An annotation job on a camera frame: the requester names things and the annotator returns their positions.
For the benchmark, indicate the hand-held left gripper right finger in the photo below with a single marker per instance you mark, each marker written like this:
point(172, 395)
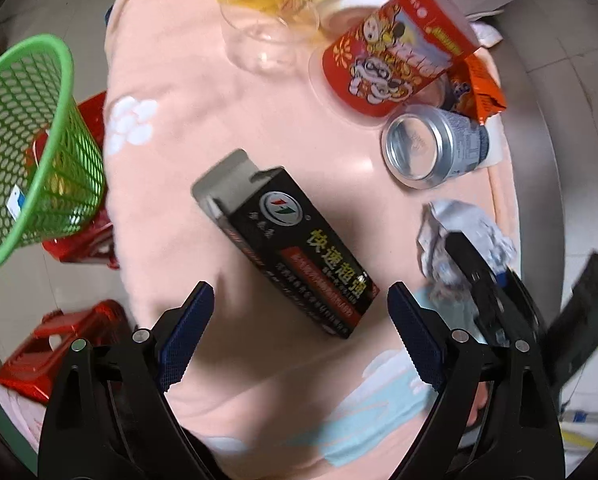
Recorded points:
point(416, 340)

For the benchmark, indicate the black cardboard box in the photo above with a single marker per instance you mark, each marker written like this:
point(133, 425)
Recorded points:
point(299, 250)

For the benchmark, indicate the orange snack wrapper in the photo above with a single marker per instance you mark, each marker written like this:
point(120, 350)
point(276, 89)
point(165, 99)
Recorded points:
point(481, 90)

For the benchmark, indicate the small white blue packet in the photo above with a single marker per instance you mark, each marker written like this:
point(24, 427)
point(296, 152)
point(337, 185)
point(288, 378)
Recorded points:
point(16, 202)

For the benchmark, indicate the pink cloth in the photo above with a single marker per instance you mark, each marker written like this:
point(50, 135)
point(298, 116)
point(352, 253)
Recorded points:
point(19, 415)

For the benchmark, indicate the red cartoon printed can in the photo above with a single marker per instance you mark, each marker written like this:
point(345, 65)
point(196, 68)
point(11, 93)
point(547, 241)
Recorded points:
point(394, 55)

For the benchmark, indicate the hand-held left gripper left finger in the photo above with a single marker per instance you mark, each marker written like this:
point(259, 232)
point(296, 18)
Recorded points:
point(186, 340)

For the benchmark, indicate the green mesh plastic basket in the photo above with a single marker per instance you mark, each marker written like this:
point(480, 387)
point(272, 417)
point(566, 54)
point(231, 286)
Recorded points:
point(54, 125)

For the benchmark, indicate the peach flower print blanket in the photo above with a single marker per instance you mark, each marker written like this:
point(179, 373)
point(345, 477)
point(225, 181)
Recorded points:
point(204, 85)

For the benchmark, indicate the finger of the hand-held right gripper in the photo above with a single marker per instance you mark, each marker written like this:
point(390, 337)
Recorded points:
point(521, 305)
point(474, 275)

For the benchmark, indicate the silver blue drink can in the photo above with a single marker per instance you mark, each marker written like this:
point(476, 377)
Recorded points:
point(414, 145)

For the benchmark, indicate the red plastic stool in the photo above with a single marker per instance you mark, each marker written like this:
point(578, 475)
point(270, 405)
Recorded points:
point(91, 110)
point(79, 325)

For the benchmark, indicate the white paper napkin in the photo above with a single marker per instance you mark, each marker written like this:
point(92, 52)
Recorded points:
point(494, 150)

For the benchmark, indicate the white paper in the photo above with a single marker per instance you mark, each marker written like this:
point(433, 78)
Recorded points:
point(474, 220)

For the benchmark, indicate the white round lid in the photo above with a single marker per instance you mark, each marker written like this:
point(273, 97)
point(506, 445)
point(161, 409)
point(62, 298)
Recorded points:
point(336, 7)

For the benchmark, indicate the clear plastic cup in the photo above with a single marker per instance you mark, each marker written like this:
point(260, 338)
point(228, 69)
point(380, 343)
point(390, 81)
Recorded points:
point(259, 45)

